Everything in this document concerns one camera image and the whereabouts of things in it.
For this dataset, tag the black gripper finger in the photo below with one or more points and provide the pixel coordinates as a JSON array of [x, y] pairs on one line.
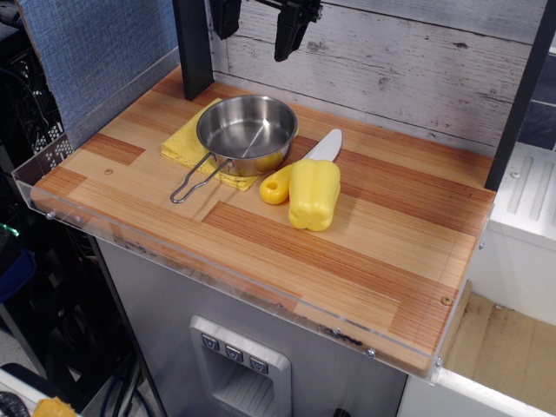
[[225, 16], [292, 23]]

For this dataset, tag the stainless steel pan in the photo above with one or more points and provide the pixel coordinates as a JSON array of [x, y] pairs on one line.
[[242, 136]]

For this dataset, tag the blue fabric panel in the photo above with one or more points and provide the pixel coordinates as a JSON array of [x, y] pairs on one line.
[[100, 56]]

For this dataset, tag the yellow plastic bell pepper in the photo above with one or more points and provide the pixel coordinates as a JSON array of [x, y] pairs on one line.
[[313, 194]]

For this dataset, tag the clear acrylic table guard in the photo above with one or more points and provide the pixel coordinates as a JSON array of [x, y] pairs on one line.
[[383, 278]]

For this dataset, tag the silver toy fridge dispenser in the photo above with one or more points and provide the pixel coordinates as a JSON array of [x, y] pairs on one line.
[[241, 377]]

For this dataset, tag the white toy sink unit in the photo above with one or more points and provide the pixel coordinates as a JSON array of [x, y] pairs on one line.
[[502, 344]]

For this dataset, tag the yellow object bottom left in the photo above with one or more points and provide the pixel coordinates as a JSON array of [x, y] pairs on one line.
[[53, 407]]

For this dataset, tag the black left vertical post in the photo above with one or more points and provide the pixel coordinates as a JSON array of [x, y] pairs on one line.
[[194, 48]]

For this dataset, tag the black vertical post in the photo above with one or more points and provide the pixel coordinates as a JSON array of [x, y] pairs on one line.
[[194, 48], [524, 94]]

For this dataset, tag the white knife yellow handle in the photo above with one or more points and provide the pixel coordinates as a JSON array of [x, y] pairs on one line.
[[274, 189]]

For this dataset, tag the black right vertical post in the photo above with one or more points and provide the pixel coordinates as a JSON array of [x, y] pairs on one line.
[[524, 94]]

